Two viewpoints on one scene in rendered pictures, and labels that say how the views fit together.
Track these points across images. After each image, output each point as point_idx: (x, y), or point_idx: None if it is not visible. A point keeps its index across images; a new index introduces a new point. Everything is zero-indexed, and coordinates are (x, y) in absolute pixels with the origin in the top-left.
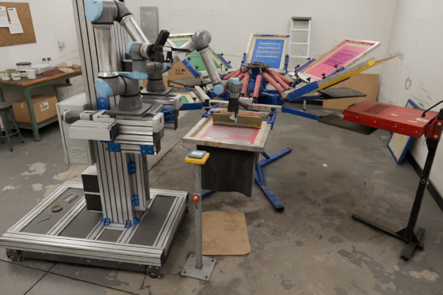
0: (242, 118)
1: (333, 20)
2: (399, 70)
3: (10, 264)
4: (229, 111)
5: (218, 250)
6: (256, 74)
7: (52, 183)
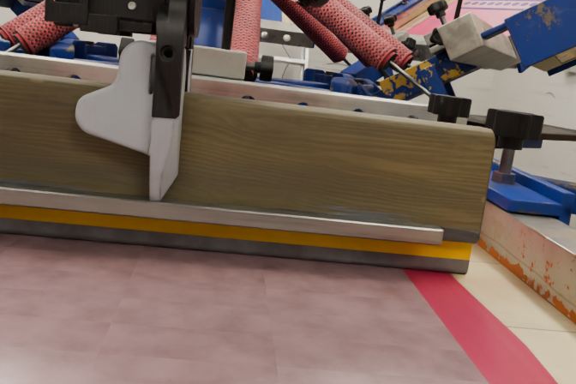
0: (251, 132)
1: None
2: (565, 103)
3: None
4: (79, 21)
5: None
6: None
7: None
